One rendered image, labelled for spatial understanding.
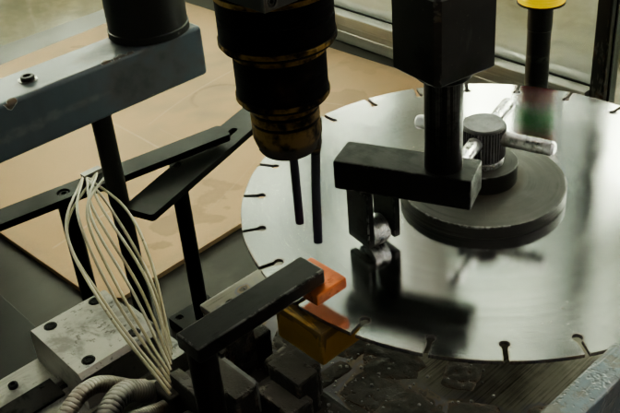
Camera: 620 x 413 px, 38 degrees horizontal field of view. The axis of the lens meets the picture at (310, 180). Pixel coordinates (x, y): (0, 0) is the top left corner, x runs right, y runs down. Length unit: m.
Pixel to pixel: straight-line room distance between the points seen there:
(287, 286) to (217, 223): 0.47
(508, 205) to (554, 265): 0.06
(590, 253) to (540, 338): 0.09
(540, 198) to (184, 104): 0.70
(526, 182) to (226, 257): 0.40
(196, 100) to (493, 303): 0.76
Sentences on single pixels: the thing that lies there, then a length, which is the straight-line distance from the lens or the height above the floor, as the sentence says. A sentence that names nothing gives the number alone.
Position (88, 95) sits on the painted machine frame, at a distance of 0.63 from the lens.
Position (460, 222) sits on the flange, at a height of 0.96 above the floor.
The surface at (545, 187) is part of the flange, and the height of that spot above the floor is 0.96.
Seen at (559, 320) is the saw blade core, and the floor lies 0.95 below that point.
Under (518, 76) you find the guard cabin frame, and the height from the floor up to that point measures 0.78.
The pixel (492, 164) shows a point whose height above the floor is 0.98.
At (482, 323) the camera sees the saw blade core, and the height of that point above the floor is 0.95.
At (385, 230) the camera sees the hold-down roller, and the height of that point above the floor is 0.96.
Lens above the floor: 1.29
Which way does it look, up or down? 32 degrees down
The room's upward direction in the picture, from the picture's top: 5 degrees counter-clockwise
